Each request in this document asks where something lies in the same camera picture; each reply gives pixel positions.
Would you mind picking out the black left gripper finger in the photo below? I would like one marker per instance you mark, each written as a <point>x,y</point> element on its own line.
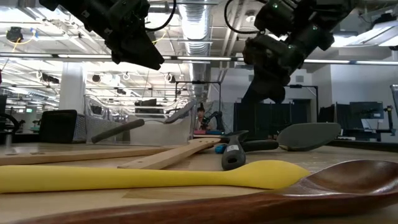
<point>140,53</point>

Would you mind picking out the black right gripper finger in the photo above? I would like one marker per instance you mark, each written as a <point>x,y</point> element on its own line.
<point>275,91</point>
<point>257,88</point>

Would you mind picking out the wide grey turner spatula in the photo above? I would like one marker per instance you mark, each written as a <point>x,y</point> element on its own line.
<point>308,137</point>

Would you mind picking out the small blue silicone spoon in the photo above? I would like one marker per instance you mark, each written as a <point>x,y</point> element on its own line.
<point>220,150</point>

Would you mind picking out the clear plastic container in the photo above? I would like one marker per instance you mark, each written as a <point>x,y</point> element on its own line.
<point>395,109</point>
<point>93,109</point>

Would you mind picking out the black slotted spoon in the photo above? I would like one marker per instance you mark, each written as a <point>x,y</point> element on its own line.
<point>233,160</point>

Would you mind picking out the black rectangular turner spatula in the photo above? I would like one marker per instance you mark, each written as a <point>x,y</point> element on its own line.
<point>118,130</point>

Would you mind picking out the light wooden slotted spatula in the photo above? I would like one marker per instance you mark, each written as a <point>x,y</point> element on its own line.
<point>168,157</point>

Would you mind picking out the black mesh organizer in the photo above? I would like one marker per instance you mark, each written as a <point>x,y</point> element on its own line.
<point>57,126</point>

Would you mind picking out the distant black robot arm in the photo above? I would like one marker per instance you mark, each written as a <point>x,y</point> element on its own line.
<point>217,115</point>

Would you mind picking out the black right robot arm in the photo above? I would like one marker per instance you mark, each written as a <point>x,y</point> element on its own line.
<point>311,18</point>

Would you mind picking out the black partition screen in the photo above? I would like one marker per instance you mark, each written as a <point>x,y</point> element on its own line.
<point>264,118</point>

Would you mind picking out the person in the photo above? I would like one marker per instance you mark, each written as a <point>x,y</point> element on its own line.
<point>201,112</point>

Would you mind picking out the horizontal light bar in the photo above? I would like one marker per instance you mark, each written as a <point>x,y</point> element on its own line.
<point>77,56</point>

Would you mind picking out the white pillar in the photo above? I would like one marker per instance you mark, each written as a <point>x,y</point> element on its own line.
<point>72,90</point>

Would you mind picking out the dark wooden spoon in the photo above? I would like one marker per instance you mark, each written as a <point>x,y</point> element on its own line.
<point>342,186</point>

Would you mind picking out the light wooden fork-edged spatula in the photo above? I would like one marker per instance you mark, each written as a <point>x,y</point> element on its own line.
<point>77,154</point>

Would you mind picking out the green sign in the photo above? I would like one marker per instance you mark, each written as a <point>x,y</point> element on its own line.
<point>29,109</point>

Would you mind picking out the yellow silicone spoon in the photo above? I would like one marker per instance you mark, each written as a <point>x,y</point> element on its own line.
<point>124,179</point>

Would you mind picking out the grey wall vent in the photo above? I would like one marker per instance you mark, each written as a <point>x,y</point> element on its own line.
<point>299,78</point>

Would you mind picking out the distant black gantry frame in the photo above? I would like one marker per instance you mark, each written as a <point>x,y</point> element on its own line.
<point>308,86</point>

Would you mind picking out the ribbed silver ceiling duct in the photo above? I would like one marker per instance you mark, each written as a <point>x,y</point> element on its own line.
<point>196,37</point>

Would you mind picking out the black aluminium table frame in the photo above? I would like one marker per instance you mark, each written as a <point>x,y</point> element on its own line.
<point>367,145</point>

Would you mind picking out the black ceiling camera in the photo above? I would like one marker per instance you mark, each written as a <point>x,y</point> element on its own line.
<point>14,34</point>

